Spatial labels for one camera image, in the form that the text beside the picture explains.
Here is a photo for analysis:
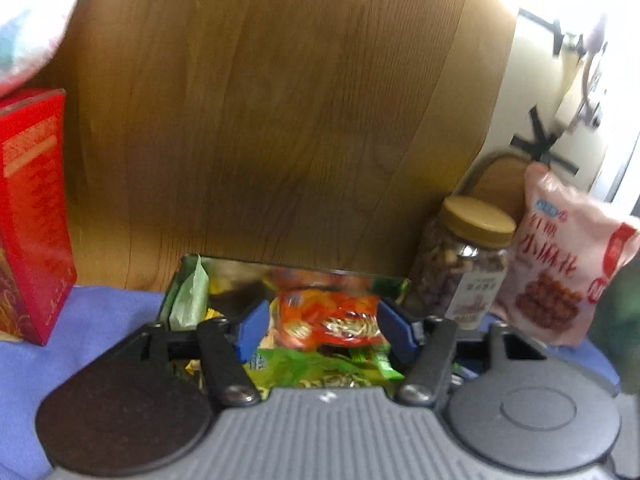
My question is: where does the red orange snack packet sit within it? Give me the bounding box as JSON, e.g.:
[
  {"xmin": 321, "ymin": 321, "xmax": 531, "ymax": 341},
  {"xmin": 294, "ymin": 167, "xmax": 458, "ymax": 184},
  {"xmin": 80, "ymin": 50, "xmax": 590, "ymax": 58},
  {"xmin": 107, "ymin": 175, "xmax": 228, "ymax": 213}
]
[{"xmin": 276, "ymin": 288, "xmax": 385, "ymax": 351}]

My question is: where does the pale green snack packet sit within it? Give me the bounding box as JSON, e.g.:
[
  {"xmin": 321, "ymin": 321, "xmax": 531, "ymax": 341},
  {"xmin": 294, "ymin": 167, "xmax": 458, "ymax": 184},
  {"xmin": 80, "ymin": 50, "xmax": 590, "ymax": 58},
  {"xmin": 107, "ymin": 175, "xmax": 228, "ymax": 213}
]
[{"xmin": 169, "ymin": 256, "xmax": 209, "ymax": 332}]

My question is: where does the clear nut jar yellow lid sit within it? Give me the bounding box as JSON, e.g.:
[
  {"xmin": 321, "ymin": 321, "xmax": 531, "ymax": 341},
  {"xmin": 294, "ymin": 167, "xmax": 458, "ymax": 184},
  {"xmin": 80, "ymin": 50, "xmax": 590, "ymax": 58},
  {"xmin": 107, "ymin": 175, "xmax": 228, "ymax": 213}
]
[{"xmin": 410, "ymin": 195, "xmax": 516, "ymax": 330}]

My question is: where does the black cardboard snack box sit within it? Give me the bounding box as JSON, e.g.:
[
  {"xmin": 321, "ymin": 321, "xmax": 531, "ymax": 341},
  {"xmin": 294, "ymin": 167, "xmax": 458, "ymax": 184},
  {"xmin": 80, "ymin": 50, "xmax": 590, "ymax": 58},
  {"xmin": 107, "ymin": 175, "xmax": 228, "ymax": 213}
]
[{"xmin": 158, "ymin": 254, "xmax": 409, "ymax": 400}]

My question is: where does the blue printed tablecloth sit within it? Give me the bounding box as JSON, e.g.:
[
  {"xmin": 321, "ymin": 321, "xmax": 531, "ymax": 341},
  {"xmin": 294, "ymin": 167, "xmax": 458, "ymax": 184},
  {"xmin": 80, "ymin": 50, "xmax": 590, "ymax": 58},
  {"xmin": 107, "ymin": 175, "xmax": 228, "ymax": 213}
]
[{"xmin": 1, "ymin": 287, "xmax": 622, "ymax": 479}]

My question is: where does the pink fried twist snack bag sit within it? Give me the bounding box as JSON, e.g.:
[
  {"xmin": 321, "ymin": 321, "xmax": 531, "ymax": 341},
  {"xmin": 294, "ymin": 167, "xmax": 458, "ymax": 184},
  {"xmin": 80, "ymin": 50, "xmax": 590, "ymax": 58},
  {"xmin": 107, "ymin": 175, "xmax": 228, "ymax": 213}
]
[{"xmin": 491, "ymin": 162, "xmax": 639, "ymax": 347}]

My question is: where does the red gift bag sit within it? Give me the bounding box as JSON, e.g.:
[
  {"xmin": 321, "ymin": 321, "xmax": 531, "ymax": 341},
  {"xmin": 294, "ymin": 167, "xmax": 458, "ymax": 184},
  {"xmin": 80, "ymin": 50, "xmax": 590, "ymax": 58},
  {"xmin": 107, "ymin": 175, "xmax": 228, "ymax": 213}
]
[{"xmin": 1, "ymin": 89, "xmax": 77, "ymax": 346}]

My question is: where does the wooden backboard panel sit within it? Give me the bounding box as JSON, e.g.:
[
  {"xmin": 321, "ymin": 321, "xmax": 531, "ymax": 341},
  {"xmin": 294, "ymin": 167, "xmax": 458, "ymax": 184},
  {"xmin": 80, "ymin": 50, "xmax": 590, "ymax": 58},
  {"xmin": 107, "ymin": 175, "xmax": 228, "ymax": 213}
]
[{"xmin": 38, "ymin": 0, "xmax": 515, "ymax": 290}]

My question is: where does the pink blue plush toy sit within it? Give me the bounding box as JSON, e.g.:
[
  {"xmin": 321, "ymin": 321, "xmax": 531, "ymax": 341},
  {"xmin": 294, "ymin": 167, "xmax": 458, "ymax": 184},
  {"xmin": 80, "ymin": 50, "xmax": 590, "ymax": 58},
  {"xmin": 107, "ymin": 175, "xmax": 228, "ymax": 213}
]
[{"xmin": 0, "ymin": 0, "xmax": 78, "ymax": 96}]

